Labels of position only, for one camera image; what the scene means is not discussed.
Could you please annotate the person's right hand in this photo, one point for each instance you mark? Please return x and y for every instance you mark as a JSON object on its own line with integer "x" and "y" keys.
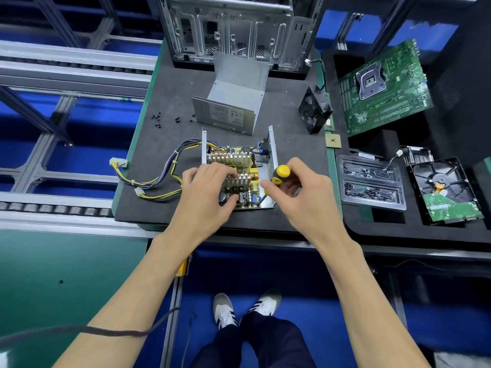
{"x": 307, "y": 203}

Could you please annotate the person's left hand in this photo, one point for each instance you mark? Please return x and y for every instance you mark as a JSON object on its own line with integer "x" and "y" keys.
{"x": 203, "y": 207}

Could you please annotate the power supply metal base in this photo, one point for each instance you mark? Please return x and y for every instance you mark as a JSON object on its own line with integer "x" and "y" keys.
{"x": 271, "y": 141}

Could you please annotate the small black screws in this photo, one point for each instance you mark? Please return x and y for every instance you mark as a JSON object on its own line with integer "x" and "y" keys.
{"x": 169, "y": 118}

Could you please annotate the person's right forearm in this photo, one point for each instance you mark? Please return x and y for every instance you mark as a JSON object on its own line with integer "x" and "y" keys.
{"x": 372, "y": 310}

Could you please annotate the person's left forearm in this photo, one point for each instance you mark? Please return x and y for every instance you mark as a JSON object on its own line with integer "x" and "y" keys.
{"x": 130, "y": 302}

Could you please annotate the person's left shoe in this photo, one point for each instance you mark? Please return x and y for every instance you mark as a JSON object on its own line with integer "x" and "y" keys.
{"x": 224, "y": 310}

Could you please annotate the person's shoe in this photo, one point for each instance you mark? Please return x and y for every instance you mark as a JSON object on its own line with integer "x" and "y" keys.
{"x": 224, "y": 310}
{"x": 265, "y": 304}

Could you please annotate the person's right shoe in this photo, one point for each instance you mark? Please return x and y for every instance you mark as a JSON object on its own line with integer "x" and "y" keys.
{"x": 265, "y": 304}

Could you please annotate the grey power supply cover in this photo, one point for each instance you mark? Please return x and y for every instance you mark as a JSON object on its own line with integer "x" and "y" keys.
{"x": 234, "y": 95}

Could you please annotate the person's dark trousers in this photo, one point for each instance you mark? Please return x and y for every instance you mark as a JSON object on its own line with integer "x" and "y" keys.
{"x": 253, "y": 345}

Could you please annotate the yellow button box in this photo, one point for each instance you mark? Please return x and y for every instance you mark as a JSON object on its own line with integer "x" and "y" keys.
{"x": 184, "y": 266}

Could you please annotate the black foam work mat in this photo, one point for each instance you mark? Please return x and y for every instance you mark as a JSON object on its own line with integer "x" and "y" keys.
{"x": 161, "y": 157}

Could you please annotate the small square processor chip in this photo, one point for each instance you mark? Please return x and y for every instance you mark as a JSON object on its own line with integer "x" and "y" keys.
{"x": 333, "y": 141}

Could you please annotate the clear plastic screw tray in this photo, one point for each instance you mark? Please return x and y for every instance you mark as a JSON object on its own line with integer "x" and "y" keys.
{"x": 372, "y": 182}

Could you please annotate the black cooling fan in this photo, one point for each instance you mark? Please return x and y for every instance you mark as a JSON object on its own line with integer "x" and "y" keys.
{"x": 314, "y": 109}

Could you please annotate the silver heatsink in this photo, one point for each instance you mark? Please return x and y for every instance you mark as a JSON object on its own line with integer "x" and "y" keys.
{"x": 418, "y": 157}

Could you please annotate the black hard disk drive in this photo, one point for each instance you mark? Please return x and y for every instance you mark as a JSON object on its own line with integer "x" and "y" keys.
{"x": 443, "y": 189}

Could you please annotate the green motherboard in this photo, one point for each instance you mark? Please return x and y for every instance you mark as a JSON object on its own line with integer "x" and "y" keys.
{"x": 387, "y": 92}

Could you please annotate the silver computer tower chassis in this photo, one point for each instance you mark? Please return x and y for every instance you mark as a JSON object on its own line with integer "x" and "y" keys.
{"x": 238, "y": 34}

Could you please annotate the black foam parts tray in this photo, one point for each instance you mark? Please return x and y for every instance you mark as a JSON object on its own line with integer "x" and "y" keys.
{"x": 460, "y": 95}

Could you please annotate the aluminium conveyor frame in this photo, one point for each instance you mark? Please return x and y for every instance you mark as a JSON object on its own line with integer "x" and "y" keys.
{"x": 69, "y": 69}

